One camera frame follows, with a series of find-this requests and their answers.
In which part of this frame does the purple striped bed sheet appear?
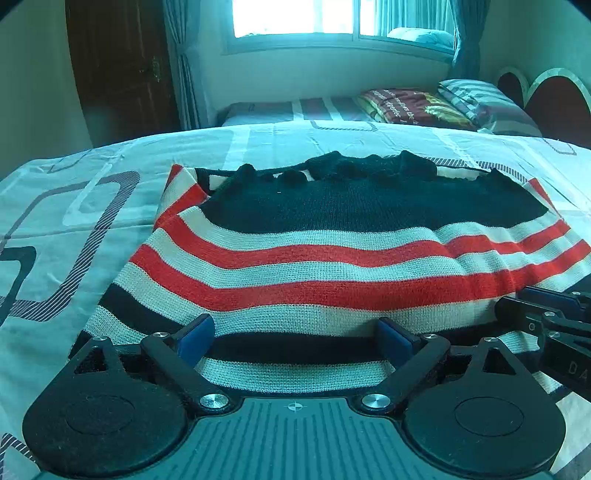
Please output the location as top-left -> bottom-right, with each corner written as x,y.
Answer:
221,96 -> 377,127

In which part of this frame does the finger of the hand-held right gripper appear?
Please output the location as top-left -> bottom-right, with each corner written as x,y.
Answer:
495,298 -> 591,344
517,285 -> 591,319

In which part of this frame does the window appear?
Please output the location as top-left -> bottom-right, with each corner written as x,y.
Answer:
224,0 -> 459,57

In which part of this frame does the blue curtain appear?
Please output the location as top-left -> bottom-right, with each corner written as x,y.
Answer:
449,0 -> 484,83
163,0 -> 202,131

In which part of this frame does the striped pillow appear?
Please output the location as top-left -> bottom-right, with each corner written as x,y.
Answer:
437,78 -> 544,137

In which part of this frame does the red patterned pillow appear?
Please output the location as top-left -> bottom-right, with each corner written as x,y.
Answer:
358,88 -> 479,131

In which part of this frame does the bed with patterned sheet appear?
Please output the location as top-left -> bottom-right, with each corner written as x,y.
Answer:
0,121 -> 591,480

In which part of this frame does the striped knit sweater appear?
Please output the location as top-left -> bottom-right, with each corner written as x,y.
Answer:
69,150 -> 591,398

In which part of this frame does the dark wooden door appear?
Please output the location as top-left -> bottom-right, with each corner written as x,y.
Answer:
66,0 -> 182,149

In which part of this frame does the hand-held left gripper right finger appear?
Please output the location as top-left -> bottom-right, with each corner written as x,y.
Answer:
359,318 -> 519,414

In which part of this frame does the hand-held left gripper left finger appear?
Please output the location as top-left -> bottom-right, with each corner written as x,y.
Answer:
73,313 -> 234,414

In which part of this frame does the red scalloped headboard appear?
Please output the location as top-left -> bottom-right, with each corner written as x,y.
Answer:
496,67 -> 591,149

